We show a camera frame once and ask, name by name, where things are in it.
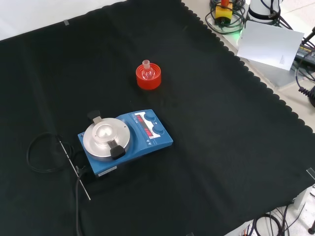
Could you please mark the yellow stop button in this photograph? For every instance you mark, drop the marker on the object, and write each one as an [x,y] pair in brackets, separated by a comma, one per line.
[224,11]

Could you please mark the grey metal base plate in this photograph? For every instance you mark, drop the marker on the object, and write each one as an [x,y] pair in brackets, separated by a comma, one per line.
[278,76]

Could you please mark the black power adapter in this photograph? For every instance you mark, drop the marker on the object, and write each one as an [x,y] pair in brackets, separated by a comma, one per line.
[305,52]

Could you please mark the clear cloth clip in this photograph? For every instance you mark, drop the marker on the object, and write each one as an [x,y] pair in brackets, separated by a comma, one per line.
[311,173]

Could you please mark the grey tape strip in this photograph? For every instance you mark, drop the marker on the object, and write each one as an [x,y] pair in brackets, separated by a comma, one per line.
[66,22]

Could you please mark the heater with blue base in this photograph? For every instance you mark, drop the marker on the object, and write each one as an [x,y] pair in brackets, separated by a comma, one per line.
[137,152]

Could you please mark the clear glass round-bottom flask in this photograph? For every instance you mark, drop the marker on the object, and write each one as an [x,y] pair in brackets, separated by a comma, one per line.
[147,73]

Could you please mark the pale board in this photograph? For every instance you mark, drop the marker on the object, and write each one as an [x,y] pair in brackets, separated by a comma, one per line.
[268,44]

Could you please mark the black bench cloth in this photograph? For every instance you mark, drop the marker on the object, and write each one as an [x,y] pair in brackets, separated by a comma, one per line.
[209,147]

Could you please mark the thin metal probe rod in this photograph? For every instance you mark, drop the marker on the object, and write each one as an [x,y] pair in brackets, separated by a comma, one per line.
[71,165]

